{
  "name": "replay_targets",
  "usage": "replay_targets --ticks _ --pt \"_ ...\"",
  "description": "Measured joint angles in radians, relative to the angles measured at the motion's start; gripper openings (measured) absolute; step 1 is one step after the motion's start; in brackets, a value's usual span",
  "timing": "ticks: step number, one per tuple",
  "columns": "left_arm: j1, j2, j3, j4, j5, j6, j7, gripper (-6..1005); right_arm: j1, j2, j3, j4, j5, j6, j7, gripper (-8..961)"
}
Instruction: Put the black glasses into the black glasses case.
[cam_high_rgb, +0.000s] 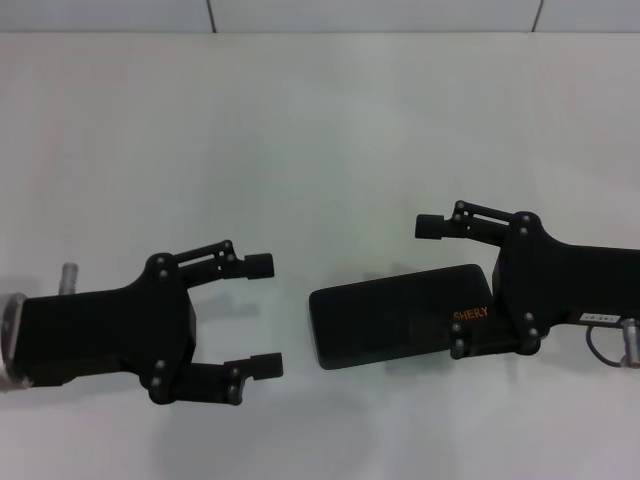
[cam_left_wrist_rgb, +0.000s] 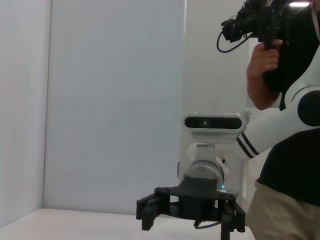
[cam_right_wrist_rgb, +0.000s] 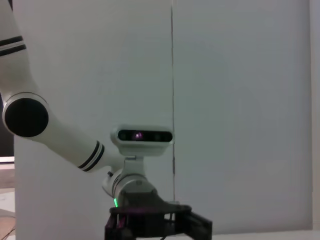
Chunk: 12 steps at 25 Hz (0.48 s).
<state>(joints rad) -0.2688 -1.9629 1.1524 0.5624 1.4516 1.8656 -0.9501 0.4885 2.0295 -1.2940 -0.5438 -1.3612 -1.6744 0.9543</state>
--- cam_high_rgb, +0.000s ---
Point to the black glasses case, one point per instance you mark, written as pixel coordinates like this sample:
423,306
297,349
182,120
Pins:
390,320

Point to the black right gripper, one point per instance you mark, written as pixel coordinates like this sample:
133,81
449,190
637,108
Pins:
560,285

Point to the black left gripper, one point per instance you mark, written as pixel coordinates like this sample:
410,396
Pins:
110,335

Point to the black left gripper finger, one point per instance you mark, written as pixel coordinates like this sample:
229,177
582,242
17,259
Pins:
260,266

